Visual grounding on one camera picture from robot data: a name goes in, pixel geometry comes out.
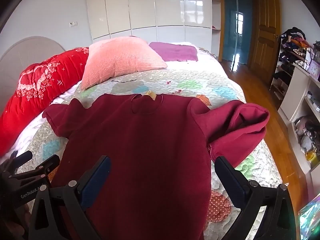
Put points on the wooden panel door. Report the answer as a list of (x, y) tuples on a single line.
[(265, 30)]

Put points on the glossy white wardrobe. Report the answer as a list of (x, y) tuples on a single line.
[(150, 5)]

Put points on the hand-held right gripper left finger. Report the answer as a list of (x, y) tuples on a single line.
[(94, 180)]

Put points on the rack full of clothes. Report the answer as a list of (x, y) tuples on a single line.
[(292, 42)]

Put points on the white wall socket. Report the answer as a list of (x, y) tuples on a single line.
[(73, 24)]

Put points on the colourful printed box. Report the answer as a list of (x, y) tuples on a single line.
[(310, 217)]

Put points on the yellow container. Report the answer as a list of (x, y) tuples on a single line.
[(311, 157)]

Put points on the maroon short-sleeved shirt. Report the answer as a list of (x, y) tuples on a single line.
[(140, 135)]

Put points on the white shelf unit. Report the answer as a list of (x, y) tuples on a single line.
[(298, 90)]

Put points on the pink ribbed pillow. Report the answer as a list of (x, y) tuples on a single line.
[(120, 57)]

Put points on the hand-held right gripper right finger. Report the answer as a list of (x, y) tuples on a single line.
[(228, 180)]

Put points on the white rounded headboard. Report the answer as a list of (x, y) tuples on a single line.
[(25, 52)]

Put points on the small purple clock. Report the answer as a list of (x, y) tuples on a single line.
[(314, 70)]

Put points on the pastel patchwork quilt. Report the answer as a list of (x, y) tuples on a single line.
[(175, 81)]

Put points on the purple towel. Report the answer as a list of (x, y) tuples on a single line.
[(172, 51)]

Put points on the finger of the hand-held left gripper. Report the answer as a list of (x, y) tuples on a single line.
[(23, 158), (47, 165)]

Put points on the dark ornate mantel clock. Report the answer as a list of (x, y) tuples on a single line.
[(317, 51)]

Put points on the blue glass door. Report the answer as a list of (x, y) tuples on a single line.
[(231, 30)]

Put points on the red quilted pillow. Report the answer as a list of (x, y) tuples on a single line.
[(37, 85)]

